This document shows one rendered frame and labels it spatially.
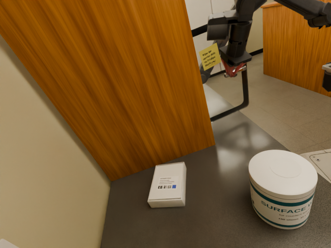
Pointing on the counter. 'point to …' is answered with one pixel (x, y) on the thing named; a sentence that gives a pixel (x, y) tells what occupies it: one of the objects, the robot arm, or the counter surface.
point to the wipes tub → (282, 188)
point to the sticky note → (210, 56)
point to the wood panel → (115, 76)
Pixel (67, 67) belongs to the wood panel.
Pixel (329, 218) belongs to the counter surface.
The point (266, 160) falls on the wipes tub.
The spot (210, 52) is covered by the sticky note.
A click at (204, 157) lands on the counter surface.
